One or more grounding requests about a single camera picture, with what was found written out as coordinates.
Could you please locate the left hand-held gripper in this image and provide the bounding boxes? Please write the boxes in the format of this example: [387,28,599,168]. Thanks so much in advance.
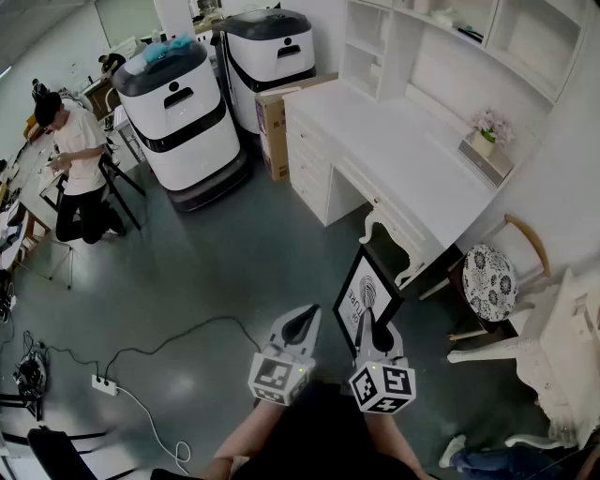
[247,304,323,407]

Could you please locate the white shelf hutch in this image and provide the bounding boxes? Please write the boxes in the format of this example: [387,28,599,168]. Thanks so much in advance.
[337,0,593,105]

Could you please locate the black framed leaf print picture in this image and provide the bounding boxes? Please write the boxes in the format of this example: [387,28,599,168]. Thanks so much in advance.
[331,244,406,360]

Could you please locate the white robot with dark lid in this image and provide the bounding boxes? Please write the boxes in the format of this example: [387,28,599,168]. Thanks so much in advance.
[213,7,318,135]
[112,37,249,212]

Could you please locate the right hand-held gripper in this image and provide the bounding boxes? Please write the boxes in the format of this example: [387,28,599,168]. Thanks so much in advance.
[349,311,417,414]

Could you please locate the black metal stool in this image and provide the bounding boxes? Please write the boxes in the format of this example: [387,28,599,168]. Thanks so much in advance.
[39,152,147,231]

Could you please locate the person's right forearm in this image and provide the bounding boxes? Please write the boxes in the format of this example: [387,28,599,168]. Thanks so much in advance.
[363,407,423,474]

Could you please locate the grey rectangular box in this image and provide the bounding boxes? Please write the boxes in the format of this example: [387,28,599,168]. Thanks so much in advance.
[457,133,516,188]

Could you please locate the white power strip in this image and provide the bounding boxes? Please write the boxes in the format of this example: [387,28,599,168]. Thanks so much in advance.
[91,373,119,398]

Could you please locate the person's left forearm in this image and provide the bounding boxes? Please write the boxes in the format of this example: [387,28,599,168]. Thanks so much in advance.
[213,400,282,470]

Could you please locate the pink flowers in pot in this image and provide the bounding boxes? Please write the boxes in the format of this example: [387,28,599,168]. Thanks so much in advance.
[470,109,516,158]

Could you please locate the white power cable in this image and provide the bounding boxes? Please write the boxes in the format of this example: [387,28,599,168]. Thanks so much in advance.
[115,386,192,475]

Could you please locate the black power cable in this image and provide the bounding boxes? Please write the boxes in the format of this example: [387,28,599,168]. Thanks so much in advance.
[103,316,263,383]

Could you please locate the floral round seat cushion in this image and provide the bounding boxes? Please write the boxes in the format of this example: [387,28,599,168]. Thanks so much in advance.
[461,243,519,323]

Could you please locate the white desk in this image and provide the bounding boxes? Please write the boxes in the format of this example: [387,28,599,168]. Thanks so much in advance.
[282,78,540,301]

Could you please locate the wooden chair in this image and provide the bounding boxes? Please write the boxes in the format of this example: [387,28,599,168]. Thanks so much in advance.
[418,213,552,341]

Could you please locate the white crumpled tissue pack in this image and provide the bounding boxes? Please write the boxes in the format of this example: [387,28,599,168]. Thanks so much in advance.
[430,7,459,27]

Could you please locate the white carved chair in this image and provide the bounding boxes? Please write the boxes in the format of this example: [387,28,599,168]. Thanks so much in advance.
[446,266,600,451]

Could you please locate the metal tripod stand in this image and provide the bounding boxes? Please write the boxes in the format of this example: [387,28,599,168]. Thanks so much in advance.
[13,243,76,291]

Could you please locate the black office chair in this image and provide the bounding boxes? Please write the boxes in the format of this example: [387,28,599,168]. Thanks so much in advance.
[25,424,140,480]

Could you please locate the long cardboard box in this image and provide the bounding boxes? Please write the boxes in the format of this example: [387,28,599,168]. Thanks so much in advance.
[254,72,339,182]

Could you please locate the person's black shirt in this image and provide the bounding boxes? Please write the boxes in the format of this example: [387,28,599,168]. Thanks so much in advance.
[149,382,442,480]

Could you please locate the tangle of black cables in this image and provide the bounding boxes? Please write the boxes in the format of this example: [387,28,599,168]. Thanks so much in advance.
[11,344,51,399]

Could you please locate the white round table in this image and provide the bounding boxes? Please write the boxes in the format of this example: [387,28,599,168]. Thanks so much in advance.
[0,201,30,272]

